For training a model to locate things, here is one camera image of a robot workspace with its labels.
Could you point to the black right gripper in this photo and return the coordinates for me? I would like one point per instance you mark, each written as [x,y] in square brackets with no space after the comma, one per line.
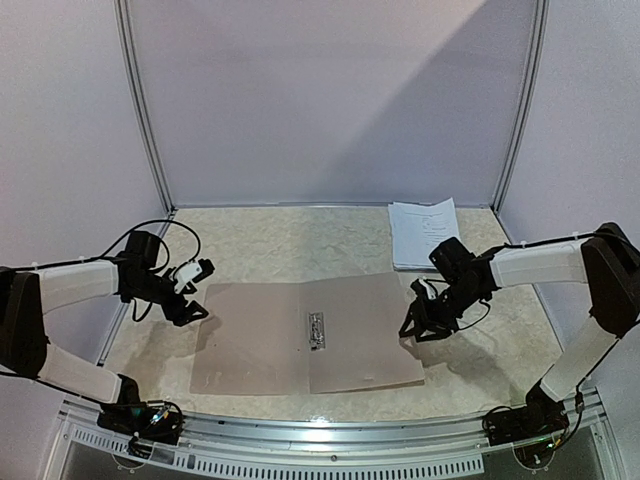
[430,315]

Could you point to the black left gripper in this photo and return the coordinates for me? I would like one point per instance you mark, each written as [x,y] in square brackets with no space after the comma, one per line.
[184,316]

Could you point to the brown plastic folder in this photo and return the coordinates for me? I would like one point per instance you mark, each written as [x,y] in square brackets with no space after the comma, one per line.
[255,341]

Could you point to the white signature page sheet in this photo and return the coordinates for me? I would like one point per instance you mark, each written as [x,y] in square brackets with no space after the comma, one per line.
[444,224]

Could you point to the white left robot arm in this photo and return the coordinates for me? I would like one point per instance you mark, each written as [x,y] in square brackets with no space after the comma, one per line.
[49,315]

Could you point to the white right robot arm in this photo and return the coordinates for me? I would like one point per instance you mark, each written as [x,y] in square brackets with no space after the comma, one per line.
[588,281]

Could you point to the metal folder clip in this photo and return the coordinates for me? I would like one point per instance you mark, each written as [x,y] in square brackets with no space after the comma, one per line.
[316,331]

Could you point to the white paper stack remainder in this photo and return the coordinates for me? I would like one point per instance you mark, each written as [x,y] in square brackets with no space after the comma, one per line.
[412,236]

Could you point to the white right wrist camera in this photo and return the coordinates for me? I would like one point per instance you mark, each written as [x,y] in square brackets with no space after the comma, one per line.
[424,288]

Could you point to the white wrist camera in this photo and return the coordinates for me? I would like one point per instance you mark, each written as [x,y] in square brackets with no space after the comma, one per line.
[424,288]
[190,273]

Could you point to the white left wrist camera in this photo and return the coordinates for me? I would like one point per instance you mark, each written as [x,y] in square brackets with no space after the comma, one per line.
[190,273]

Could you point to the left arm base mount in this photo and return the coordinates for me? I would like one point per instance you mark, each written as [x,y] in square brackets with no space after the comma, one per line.
[145,423]

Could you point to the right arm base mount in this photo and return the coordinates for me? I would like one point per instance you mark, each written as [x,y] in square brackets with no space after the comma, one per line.
[535,420]

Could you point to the left aluminium frame post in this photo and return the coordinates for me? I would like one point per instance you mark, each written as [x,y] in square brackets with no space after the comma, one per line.
[124,22]

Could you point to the aluminium frame post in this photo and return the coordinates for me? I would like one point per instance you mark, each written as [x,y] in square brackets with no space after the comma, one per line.
[526,95]
[124,22]

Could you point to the right aluminium frame post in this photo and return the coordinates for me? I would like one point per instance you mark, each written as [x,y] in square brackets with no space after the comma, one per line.
[526,95]

